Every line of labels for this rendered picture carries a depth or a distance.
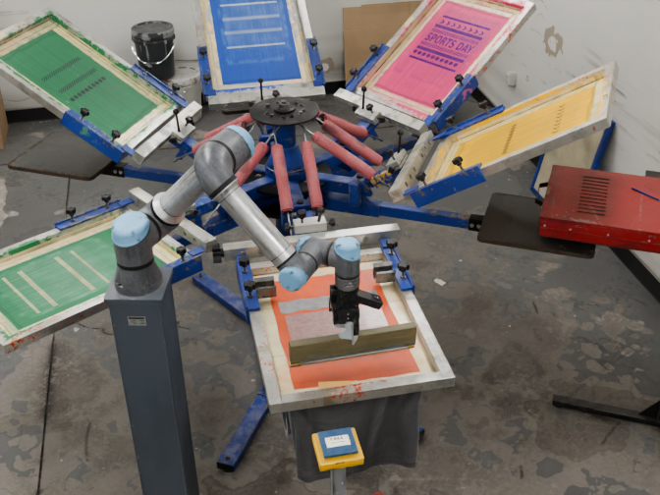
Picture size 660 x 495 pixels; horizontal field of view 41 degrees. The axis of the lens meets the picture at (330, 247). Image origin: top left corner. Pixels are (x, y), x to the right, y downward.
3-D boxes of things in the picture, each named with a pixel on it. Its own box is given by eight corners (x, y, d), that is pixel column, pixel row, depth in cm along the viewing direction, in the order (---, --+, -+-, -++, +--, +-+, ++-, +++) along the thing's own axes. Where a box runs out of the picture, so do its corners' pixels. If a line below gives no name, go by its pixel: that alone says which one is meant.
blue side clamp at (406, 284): (413, 301, 314) (414, 285, 310) (401, 302, 313) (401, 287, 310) (392, 256, 339) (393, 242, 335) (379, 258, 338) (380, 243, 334)
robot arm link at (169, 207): (121, 225, 279) (212, 133, 245) (148, 204, 291) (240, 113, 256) (146, 253, 281) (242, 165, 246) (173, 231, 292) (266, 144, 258)
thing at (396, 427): (420, 467, 302) (425, 372, 279) (292, 489, 295) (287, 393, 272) (417, 462, 305) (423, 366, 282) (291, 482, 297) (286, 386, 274)
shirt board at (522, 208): (598, 223, 373) (601, 206, 368) (591, 273, 340) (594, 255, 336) (303, 181, 409) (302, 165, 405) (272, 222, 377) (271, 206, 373)
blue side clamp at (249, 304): (260, 321, 305) (259, 304, 301) (247, 323, 304) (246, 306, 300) (249, 274, 330) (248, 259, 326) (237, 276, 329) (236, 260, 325)
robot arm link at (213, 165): (192, 149, 236) (310, 284, 242) (213, 134, 245) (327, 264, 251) (170, 171, 244) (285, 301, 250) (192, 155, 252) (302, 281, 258)
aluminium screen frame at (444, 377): (455, 386, 273) (455, 376, 271) (269, 413, 264) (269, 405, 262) (389, 254, 339) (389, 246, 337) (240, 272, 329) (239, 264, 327)
